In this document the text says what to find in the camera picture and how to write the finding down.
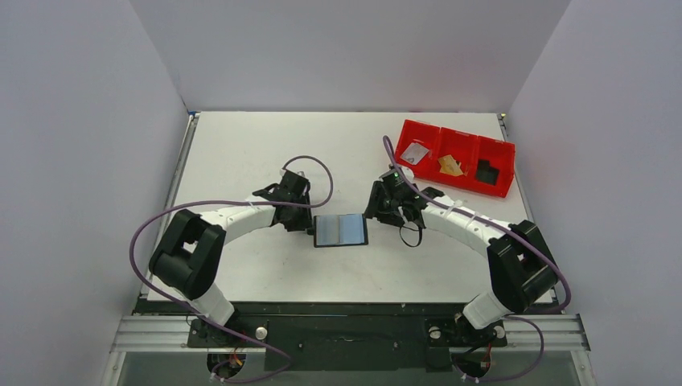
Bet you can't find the black leather card holder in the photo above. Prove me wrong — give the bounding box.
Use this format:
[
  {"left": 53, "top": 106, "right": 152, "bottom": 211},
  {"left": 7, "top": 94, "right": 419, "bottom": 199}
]
[{"left": 313, "top": 213, "right": 369, "bottom": 248}]

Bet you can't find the black VIP credit card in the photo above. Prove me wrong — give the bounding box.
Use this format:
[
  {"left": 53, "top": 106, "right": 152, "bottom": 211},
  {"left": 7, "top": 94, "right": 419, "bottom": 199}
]
[{"left": 475, "top": 166, "right": 499, "bottom": 186}]

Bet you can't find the gold striped credit card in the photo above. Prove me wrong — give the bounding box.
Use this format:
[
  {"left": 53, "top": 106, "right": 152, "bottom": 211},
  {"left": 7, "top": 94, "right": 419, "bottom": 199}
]
[{"left": 438, "top": 154, "right": 459, "bottom": 167}]

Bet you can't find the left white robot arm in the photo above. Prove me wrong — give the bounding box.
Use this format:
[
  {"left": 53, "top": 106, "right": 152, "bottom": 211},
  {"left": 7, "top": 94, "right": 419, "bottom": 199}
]
[{"left": 149, "top": 170, "right": 312, "bottom": 346}]

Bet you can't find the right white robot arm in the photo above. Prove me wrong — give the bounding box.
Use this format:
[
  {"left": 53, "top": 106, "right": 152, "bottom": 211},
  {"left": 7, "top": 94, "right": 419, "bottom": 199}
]
[{"left": 364, "top": 169, "right": 560, "bottom": 343}]

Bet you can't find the red plastic divided tray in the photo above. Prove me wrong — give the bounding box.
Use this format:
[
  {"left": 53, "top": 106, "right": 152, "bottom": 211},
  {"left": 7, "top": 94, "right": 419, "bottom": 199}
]
[{"left": 395, "top": 120, "right": 516, "bottom": 198}]

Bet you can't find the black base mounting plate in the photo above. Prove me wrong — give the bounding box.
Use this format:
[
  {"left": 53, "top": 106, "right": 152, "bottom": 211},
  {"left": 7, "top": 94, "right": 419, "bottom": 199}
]
[{"left": 187, "top": 302, "right": 507, "bottom": 372}]

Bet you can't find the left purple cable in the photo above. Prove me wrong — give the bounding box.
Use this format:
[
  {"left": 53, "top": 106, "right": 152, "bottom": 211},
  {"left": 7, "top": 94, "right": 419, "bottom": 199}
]
[{"left": 129, "top": 155, "right": 335, "bottom": 326}]

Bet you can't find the purple cable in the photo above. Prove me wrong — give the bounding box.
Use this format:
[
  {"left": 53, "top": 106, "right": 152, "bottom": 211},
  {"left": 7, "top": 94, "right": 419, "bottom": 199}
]
[
  {"left": 129, "top": 155, "right": 335, "bottom": 326},
  {"left": 382, "top": 135, "right": 572, "bottom": 315}
]

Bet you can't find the black loop cable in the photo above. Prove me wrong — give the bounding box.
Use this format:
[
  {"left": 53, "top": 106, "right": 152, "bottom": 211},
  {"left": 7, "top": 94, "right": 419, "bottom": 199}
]
[{"left": 398, "top": 222, "right": 424, "bottom": 248}]

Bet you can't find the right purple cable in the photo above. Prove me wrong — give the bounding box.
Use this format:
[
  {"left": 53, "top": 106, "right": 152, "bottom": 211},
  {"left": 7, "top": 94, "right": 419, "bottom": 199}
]
[{"left": 382, "top": 135, "right": 572, "bottom": 315}]

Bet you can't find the aluminium rail frame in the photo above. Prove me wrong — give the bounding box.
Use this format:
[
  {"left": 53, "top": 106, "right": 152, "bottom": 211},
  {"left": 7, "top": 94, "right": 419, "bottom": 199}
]
[{"left": 110, "top": 314, "right": 590, "bottom": 353}]

